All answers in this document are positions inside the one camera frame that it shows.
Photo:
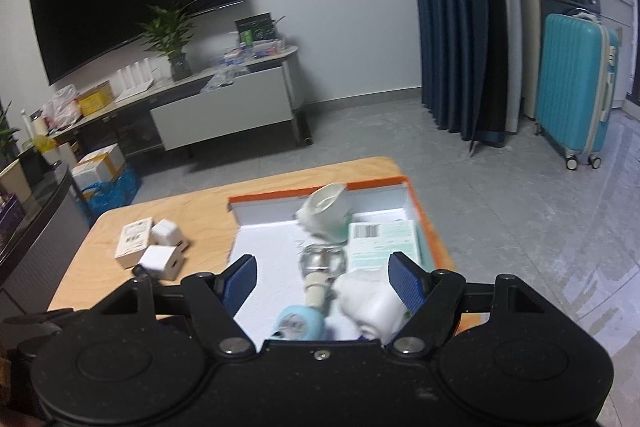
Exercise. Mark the white plastic bag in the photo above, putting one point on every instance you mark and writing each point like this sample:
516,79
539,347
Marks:
61,107

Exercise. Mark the black charger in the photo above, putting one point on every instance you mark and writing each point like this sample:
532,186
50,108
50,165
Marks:
140,273

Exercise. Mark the glass bottle beige neck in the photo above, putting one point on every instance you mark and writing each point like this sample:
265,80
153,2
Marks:
322,264

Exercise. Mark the blue plastic bag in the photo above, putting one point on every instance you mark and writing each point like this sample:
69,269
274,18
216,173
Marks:
112,197

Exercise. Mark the white and yellow cardboard boxes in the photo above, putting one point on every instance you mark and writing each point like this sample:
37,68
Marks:
97,167

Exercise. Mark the row of small packets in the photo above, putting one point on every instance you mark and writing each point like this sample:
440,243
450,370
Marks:
250,53

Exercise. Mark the brown cardboard box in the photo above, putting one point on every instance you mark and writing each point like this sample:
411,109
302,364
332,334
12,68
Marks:
14,181

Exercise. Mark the white cube box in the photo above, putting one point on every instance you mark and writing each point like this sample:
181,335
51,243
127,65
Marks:
167,234

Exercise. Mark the small white printed box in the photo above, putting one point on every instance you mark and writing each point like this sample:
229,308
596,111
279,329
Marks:
132,242

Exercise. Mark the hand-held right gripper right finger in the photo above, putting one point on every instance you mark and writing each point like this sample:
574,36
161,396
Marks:
406,282

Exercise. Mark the black and white box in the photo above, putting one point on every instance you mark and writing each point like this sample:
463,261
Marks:
157,259

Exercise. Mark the yellow cardboard box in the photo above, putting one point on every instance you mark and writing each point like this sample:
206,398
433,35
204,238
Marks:
95,99

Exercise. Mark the white and dark tv cabinet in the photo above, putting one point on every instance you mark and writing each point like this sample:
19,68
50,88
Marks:
225,117

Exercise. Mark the green leafy houseplant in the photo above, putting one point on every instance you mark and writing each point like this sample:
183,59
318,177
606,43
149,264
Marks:
7,137

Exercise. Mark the black and green box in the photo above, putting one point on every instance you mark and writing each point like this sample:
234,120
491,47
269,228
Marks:
255,29

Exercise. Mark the teal hard-shell suitcase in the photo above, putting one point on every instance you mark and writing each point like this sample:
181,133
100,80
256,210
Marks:
570,87

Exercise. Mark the white router with antennas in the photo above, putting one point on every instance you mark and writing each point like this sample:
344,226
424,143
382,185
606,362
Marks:
135,79

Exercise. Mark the dark curved side table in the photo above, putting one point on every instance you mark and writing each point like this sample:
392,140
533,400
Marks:
45,237

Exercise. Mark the white plastic bottle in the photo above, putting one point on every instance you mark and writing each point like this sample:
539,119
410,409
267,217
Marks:
370,302

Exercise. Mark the dark blue curtain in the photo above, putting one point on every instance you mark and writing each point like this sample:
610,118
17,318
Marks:
450,22

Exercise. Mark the clear plastic bags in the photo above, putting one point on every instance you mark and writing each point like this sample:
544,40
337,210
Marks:
225,79

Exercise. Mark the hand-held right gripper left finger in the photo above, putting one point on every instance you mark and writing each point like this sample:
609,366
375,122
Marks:
240,284

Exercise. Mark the potted bamboo plant dark vase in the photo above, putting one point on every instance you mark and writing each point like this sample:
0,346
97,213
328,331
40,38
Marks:
167,32

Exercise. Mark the orange-edged white cardboard tray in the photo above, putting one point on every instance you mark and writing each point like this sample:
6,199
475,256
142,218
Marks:
270,247

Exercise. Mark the glass bottle light blue cap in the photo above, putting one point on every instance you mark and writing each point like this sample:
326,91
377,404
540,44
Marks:
300,324

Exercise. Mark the teal cardboard box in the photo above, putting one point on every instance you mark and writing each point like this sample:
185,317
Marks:
380,247

